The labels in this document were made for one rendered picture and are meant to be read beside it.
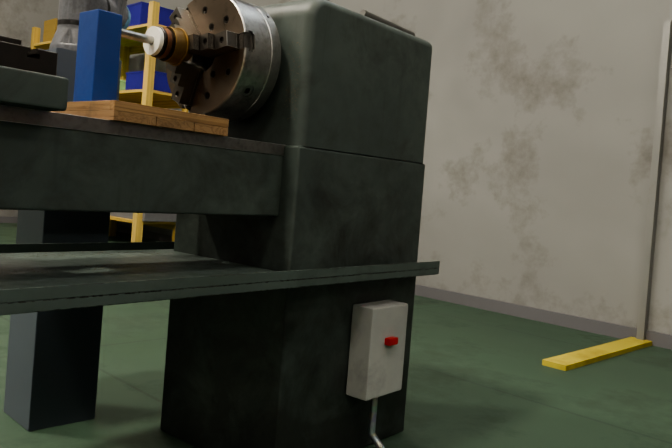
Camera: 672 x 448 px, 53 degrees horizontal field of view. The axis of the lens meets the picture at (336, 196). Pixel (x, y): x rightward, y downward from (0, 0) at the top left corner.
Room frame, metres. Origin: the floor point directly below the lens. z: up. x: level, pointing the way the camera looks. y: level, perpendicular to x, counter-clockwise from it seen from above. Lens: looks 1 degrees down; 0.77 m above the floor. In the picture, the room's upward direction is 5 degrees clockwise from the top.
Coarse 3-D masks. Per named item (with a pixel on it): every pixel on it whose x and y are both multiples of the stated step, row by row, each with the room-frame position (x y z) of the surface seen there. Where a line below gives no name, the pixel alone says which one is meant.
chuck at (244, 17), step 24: (192, 0) 1.78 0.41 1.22; (216, 0) 1.71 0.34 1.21; (240, 0) 1.73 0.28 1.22; (216, 24) 1.71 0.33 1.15; (240, 24) 1.65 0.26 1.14; (264, 24) 1.71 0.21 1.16; (264, 48) 1.68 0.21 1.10; (168, 72) 1.82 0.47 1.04; (216, 72) 1.70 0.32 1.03; (240, 72) 1.64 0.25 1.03; (264, 72) 1.70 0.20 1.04; (216, 96) 1.69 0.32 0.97; (240, 96) 1.69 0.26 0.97
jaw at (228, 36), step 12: (192, 36) 1.64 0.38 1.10; (204, 36) 1.64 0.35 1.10; (216, 36) 1.64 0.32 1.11; (228, 36) 1.62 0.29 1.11; (240, 36) 1.65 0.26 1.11; (192, 48) 1.64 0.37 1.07; (204, 48) 1.64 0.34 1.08; (216, 48) 1.64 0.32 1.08; (228, 48) 1.64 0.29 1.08; (240, 48) 1.65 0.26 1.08; (252, 48) 1.66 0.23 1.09
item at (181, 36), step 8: (168, 32) 1.61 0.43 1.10; (176, 32) 1.63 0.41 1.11; (184, 32) 1.65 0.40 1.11; (168, 40) 1.61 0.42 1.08; (176, 40) 1.62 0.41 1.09; (184, 40) 1.64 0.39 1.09; (168, 48) 1.61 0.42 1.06; (176, 48) 1.62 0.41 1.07; (184, 48) 1.64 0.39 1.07; (152, 56) 1.63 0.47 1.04; (160, 56) 1.62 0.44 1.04; (168, 56) 1.64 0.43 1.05; (176, 56) 1.64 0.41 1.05; (184, 56) 1.65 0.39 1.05; (176, 64) 1.66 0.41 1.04
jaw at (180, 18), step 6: (174, 12) 1.75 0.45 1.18; (180, 12) 1.74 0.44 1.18; (186, 12) 1.77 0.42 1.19; (174, 18) 1.75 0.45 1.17; (180, 18) 1.73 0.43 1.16; (186, 18) 1.75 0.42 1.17; (192, 18) 1.77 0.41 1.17; (174, 24) 1.69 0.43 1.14; (180, 24) 1.71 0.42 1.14; (186, 24) 1.73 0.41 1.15; (192, 24) 1.75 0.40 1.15; (186, 30) 1.71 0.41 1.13; (192, 30) 1.73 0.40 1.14; (198, 30) 1.75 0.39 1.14
